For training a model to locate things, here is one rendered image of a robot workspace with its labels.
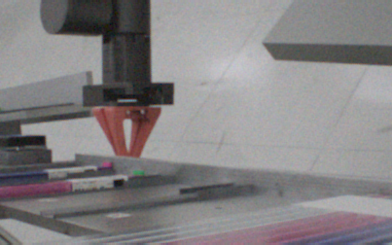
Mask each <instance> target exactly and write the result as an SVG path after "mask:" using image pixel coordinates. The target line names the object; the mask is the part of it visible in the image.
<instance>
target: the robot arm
mask: <svg viewBox="0 0 392 245"><path fill-rule="evenodd" d="M40 18H41V23H42V25H43V27H44V29H45V31H46V32H47V33H49V34H53V35H73V36H82V37H86V36H91V37H98V36H101V49H102V85H83V86H82V96H83V107H101V106H104V108H93V114H94V116H95V117H96V119H97V121H98V122H99V125H100V127H101V129H102V130H103V132H104V134H105V135H106V138H107V139H108V142H109V143H110V145H111V147H112V149H113V152H114V153H115V155H116V156H123V157H132V158H140V157H141V155H142V151H143V150H144V146H145V144H146V141H147V140H148V138H149V136H150V135H151V133H152V130H153V129H154V126H155V124H156V123H157V120H158V119H159V117H160V115H161V107H149V105H174V94H175V91H174V83H152V39H151V37H150V36H151V0H41V2H40ZM118 100H136V101H118ZM124 120H131V121H132V126H131V133H130V141H129V150H128V152H127V146H126V142H125V129H124Z"/></svg>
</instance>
